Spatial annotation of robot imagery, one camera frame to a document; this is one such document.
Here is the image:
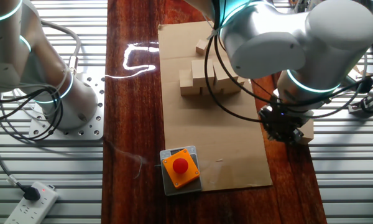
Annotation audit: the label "black power plug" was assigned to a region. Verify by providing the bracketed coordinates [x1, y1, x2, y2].
[22, 185, 42, 202]

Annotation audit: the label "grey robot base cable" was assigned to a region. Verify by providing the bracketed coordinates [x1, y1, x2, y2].
[40, 19, 82, 76]

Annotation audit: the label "grey power cord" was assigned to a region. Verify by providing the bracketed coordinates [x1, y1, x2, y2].
[0, 102, 27, 190]

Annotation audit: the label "black cable bundle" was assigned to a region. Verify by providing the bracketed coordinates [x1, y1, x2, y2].
[0, 86, 65, 141]

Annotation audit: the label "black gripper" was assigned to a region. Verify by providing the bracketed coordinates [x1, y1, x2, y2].
[257, 105, 305, 145]

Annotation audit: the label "white power strip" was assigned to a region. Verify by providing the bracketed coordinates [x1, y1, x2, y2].
[4, 181, 60, 224]

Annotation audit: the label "brown cardboard sheet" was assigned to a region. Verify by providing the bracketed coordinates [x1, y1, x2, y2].
[157, 20, 274, 192]

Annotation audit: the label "metal camera stand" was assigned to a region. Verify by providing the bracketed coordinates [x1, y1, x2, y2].
[347, 92, 373, 118]

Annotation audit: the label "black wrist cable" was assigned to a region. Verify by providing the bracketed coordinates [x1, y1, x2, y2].
[203, 27, 373, 124]

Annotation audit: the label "reddish wood grain board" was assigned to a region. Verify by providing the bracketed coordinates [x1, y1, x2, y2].
[101, 0, 328, 224]

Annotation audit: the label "silver robot mounting plate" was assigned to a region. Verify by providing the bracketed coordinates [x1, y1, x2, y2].
[27, 66, 106, 141]

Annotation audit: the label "large wooden cube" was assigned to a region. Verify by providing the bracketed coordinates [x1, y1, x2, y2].
[191, 58, 215, 88]
[222, 76, 246, 95]
[298, 117, 315, 146]
[200, 84, 224, 96]
[179, 68, 201, 96]
[213, 60, 241, 90]

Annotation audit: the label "orange emergency stop button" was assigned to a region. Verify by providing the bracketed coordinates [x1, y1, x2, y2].
[162, 148, 201, 190]

